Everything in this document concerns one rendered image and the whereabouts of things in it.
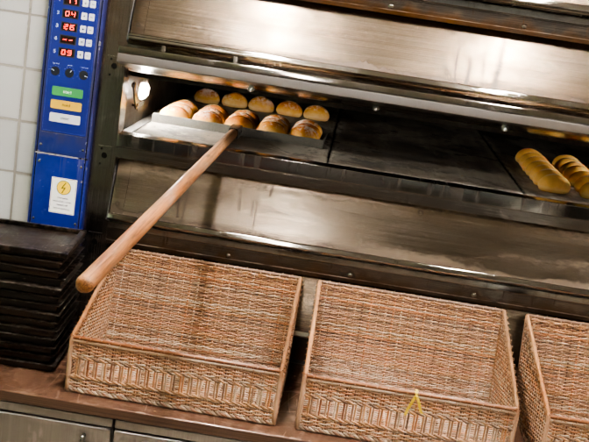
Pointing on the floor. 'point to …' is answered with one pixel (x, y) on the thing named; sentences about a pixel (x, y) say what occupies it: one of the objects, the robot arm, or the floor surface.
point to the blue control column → (56, 166)
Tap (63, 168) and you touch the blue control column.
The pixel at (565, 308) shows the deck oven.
